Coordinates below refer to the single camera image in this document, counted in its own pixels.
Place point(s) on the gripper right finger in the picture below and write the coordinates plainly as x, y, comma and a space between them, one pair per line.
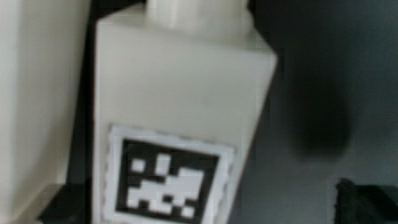
366, 203

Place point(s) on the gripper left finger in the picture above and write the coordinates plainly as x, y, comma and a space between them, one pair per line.
66, 210

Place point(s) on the white table leg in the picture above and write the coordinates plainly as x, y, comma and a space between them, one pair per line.
183, 72

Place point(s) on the white left rail block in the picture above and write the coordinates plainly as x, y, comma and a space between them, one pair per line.
41, 52

